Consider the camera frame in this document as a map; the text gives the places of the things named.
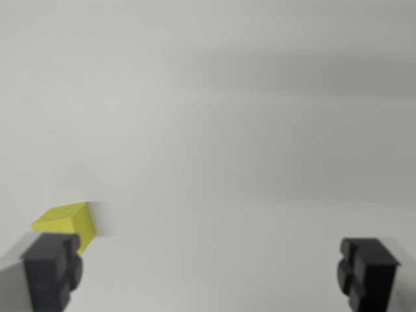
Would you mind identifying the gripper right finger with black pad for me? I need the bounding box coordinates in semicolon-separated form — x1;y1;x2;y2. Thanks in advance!
337;236;416;312

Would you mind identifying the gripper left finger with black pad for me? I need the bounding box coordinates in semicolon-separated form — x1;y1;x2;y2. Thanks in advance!
0;231;84;312

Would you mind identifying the yellow cube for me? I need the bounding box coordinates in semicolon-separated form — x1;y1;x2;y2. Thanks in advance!
31;201;98;256

